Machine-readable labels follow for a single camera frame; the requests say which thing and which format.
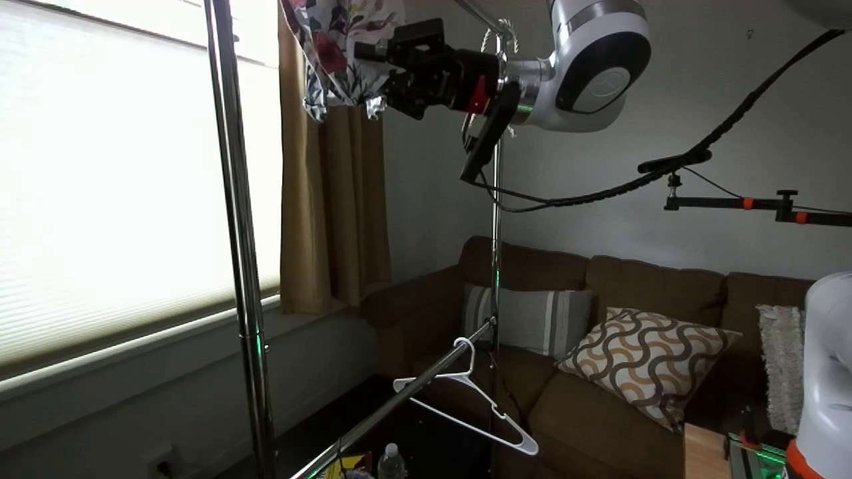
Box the brown sofa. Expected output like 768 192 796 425
358 238 810 479

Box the patterned wave throw pillow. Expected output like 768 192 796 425
558 307 740 432

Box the white fuzzy throw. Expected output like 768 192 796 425
755 303 804 435

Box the grey striped pillow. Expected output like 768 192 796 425
462 286 593 360

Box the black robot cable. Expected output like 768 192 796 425
457 26 847 215

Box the white floral cloth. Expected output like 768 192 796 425
279 0 404 123

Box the white plastic hanger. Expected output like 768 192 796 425
390 335 543 460

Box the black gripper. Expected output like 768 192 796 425
353 20 501 119

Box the chrome clothing rack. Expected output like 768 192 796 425
201 0 497 479

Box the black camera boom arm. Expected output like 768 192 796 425
666 173 852 226

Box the mustard brown curtain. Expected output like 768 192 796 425
277 22 390 314

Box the white window blind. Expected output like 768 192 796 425
0 0 284 367

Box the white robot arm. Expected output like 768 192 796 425
357 0 852 479

